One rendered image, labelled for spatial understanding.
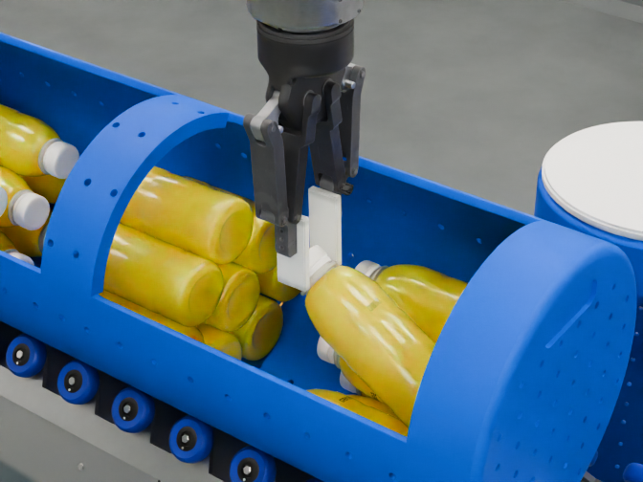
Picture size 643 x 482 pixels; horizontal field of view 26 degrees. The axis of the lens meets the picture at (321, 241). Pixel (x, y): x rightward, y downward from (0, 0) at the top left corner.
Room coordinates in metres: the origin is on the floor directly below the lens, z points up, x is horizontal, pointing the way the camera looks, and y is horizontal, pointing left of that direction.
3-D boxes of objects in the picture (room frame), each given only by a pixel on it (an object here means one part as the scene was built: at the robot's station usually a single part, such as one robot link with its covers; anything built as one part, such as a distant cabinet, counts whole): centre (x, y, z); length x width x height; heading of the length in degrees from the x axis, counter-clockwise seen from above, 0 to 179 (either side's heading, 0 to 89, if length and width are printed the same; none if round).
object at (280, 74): (1.00, 0.01, 1.36); 0.08 x 0.07 x 0.09; 144
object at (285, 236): (0.97, 0.03, 1.23); 0.03 x 0.01 x 0.05; 144
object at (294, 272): (0.98, 0.02, 1.20); 0.03 x 0.01 x 0.07; 54
